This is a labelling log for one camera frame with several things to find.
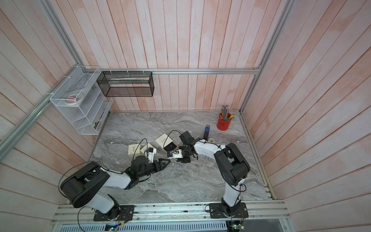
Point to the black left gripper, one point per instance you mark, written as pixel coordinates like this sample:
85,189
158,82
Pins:
162,166

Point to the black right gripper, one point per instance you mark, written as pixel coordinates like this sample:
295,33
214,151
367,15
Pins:
183,160

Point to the cream small gift box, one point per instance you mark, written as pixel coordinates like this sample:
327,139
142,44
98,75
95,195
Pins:
166,143

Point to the cream drawer jewelry box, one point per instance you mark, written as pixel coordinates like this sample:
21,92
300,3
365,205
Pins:
145,148

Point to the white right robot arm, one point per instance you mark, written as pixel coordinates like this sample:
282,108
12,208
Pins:
229,159

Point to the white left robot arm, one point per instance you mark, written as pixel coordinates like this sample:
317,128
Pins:
83,187

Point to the cream large gift box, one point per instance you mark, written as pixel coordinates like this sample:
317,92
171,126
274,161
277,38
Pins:
134,150

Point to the red pencil cup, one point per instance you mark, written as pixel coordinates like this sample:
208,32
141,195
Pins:
223,124

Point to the coloured pencils bundle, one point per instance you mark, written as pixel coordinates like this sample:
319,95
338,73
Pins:
225,115

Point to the tape roll on shelf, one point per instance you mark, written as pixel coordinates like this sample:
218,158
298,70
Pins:
73,99

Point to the black wire mesh basket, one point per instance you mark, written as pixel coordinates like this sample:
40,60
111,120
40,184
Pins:
126,83

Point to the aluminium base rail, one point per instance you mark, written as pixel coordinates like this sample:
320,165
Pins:
171,212

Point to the white wire mesh shelf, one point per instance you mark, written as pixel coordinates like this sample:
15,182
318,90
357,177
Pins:
90,115

